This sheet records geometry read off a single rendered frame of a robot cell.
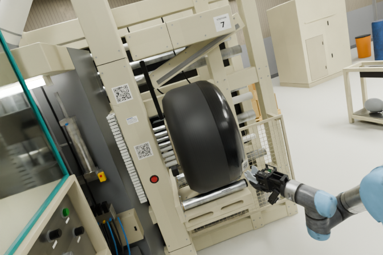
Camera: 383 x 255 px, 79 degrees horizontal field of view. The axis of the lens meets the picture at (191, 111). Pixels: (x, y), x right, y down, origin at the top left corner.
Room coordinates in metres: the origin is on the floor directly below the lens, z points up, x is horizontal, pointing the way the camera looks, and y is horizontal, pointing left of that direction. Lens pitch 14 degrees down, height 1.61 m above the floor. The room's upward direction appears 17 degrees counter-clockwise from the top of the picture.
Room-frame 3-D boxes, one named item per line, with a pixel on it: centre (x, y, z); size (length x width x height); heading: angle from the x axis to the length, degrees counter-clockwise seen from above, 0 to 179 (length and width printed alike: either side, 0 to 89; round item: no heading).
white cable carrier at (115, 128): (1.09, 0.36, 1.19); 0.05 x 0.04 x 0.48; 6
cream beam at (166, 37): (1.48, -0.07, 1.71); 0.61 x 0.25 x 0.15; 96
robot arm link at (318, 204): (0.66, -0.32, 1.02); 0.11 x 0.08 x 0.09; 33
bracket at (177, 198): (1.15, 0.21, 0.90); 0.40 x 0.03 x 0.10; 6
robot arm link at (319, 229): (0.68, -0.33, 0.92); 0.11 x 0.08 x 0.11; 106
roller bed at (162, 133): (1.53, 0.29, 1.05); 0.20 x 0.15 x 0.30; 96
